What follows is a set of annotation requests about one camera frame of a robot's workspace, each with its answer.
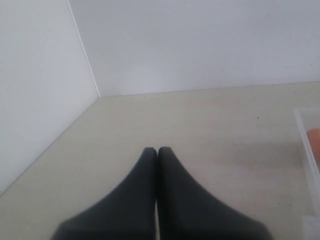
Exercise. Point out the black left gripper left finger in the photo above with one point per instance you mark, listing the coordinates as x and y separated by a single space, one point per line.
126 213

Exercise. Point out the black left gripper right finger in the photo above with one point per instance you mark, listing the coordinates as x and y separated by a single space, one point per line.
187 211

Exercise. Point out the brown egg far left back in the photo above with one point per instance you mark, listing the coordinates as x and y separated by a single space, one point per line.
313 136

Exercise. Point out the clear plastic tray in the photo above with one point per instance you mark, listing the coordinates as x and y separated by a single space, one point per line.
308 120

